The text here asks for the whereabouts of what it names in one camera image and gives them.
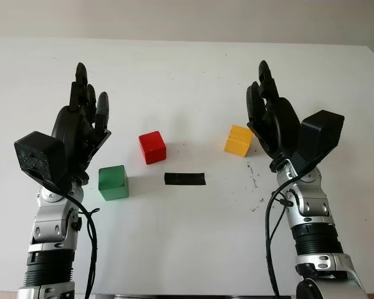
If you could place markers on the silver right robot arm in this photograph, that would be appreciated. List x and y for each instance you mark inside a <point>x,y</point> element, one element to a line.
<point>314,205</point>

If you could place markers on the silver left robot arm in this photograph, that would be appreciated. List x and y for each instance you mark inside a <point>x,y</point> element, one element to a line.
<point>50,224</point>

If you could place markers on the yellow wooden block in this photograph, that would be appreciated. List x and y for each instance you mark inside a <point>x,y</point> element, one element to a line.
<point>237,141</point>

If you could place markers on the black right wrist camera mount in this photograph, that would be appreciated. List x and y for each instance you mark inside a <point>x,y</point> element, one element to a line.
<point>321,134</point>

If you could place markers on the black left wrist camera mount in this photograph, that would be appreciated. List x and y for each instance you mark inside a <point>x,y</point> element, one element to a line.
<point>40,155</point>

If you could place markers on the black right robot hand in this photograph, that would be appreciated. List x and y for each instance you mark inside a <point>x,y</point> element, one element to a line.
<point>280,124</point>

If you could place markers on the black tape strip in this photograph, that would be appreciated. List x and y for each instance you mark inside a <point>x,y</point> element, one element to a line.
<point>184,179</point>

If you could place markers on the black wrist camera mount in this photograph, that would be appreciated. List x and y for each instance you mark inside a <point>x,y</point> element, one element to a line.
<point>321,134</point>
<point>40,155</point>

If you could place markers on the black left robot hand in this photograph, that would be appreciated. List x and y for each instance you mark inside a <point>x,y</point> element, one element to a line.
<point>70,124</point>

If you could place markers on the green wooden block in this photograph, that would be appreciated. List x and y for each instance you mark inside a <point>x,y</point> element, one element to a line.
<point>112,182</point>

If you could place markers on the red wooden block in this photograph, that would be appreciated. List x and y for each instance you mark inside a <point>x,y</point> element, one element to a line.
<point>152,148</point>

